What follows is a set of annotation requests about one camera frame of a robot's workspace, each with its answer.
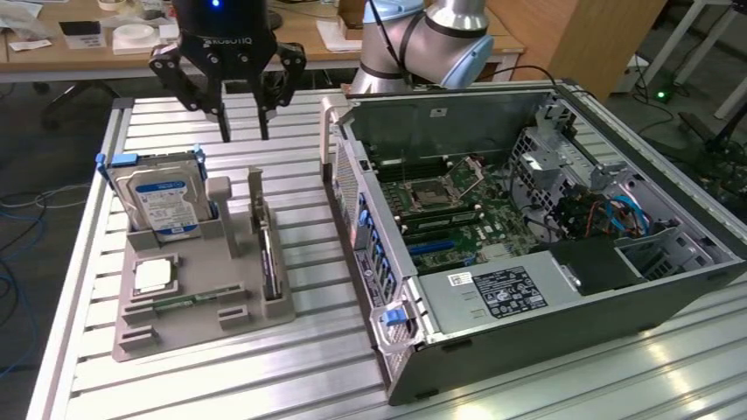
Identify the green RAM stick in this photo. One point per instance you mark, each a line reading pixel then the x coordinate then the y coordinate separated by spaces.
pixel 187 302

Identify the blue expansion slot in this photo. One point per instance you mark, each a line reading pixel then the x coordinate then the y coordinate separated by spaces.
pixel 433 248

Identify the open black PC case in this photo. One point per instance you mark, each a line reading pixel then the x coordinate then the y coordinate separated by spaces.
pixel 526 350

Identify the clear plastic bag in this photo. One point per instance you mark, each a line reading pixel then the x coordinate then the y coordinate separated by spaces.
pixel 23 19

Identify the black graphics card with fan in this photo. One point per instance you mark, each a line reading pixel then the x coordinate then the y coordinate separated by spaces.
pixel 268 262

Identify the black floor equipment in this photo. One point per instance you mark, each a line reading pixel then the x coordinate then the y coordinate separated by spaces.
pixel 724 144

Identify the brown cardboard box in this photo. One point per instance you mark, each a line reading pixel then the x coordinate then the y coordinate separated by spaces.
pixel 350 13

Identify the black and white box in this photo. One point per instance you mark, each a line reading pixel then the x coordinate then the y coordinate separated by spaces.
pixel 82 35

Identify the white box with red dot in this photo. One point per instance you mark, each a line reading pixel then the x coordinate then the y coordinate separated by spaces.
pixel 637 79

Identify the metal socket cover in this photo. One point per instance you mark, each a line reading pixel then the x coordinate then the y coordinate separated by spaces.
pixel 468 175

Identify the plain white box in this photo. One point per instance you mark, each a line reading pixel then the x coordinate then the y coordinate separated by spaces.
pixel 169 34

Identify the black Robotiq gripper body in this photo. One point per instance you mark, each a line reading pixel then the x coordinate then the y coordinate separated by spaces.
pixel 227 39

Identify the white paper card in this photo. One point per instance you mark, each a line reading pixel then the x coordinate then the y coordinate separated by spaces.
pixel 30 44

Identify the wooden desk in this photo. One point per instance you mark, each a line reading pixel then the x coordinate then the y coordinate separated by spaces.
pixel 59 61

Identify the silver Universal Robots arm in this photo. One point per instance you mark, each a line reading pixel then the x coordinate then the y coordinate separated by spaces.
pixel 397 39

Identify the hard disk in blue caddy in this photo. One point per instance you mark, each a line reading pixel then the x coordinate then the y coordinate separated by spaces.
pixel 163 201

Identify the wooden cabinet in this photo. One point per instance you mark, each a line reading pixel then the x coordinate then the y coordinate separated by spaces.
pixel 596 44

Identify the perforated metal drive cage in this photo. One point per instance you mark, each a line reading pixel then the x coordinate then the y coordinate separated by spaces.
pixel 544 166

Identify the black office chair base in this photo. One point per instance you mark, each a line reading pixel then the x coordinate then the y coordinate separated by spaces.
pixel 53 117

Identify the white tape roll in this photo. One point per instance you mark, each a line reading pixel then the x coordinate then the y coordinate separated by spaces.
pixel 111 5

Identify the CPU socket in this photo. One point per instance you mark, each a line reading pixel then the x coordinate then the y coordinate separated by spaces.
pixel 429 194

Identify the grey parts rack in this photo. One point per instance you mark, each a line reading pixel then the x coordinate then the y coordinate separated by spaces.
pixel 199 315

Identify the grey power supply unit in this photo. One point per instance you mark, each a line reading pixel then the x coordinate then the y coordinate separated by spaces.
pixel 508 293

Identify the green motherboard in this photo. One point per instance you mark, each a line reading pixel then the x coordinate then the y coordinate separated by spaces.
pixel 497 219

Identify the white paper stack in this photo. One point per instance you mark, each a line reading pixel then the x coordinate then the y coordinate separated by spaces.
pixel 340 39

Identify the blue case latch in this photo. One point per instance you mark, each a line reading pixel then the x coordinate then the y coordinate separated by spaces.
pixel 393 317

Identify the black device with green light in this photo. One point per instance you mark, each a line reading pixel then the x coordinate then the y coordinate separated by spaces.
pixel 661 93

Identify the silver CPU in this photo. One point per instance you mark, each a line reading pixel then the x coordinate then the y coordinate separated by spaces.
pixel 153 277

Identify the white desk frame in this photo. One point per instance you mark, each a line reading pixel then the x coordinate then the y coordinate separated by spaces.
pixel 650 65

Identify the dark RAM stick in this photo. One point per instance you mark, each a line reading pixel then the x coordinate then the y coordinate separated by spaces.
pixel 438 221

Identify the empty metal disk bay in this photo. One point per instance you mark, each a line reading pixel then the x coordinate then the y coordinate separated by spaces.
pixel 672 245

